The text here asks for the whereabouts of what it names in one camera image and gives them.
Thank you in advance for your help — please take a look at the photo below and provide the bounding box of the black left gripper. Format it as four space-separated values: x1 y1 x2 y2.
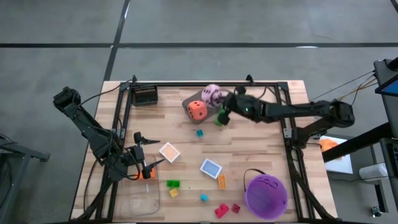
125 131 166 180

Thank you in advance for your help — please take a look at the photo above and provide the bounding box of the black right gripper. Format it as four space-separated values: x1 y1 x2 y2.
216 85 255 126

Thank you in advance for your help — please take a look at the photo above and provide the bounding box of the orange angled toy brick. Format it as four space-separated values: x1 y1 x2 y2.
136 167 157 180

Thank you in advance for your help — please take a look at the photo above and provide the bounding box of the long green toy brick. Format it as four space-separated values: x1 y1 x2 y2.
215 107 227 127

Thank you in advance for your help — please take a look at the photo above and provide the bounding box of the pink foam die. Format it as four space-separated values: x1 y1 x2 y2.
201 83 229 109

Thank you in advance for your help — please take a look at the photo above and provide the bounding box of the orange foam die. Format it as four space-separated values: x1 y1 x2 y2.
187 100 208 121

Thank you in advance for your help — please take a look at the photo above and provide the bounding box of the clear plastic tub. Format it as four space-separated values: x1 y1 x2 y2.
119 154 162 218

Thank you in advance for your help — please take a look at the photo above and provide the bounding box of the blue playing card box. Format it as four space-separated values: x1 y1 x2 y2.
199 158 223 180

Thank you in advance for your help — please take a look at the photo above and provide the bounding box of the red stepped toy brick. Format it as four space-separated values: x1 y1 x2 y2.
214 203 230 219

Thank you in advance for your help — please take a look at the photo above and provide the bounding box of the grey translucent plastic bin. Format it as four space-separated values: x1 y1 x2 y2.
182 88 224 125

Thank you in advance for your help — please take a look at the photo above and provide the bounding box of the small black slatted basket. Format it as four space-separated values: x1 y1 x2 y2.
132 85 159 106

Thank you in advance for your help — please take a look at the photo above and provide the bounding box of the grey side table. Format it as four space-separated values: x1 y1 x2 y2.
0 133 50 224

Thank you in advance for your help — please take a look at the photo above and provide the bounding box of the orange crumpled object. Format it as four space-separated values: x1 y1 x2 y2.
319 138 340 154

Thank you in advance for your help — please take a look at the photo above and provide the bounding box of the white sheet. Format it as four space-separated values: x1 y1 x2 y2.
319 136 354 175

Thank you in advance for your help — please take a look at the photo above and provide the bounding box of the black diagonal beam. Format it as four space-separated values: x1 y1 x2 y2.
322 122 398 163

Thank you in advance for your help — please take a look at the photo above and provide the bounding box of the white paper roll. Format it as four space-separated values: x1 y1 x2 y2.
358 162 389 182

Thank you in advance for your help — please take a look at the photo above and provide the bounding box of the dark grey monitor stand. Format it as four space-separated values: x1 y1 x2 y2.
373 57 398 139

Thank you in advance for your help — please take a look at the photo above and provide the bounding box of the blue screen monitor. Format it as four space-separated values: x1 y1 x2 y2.
374 73 398 97

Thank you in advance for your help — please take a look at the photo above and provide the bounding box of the dark equipment cabinet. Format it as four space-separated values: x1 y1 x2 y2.
379 137 398 187

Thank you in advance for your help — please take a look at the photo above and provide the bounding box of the black aluminium rig frame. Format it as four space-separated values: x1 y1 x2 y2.
74 74 338 223

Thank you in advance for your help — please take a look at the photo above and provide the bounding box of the long black cable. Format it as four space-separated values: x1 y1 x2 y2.
74 80 124 108

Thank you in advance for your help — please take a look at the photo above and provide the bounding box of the purple bucket with handle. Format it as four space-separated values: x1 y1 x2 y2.
243 168 289 221

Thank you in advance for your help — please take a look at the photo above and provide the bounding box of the thin grey cable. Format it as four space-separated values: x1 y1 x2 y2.
310 70 376 102

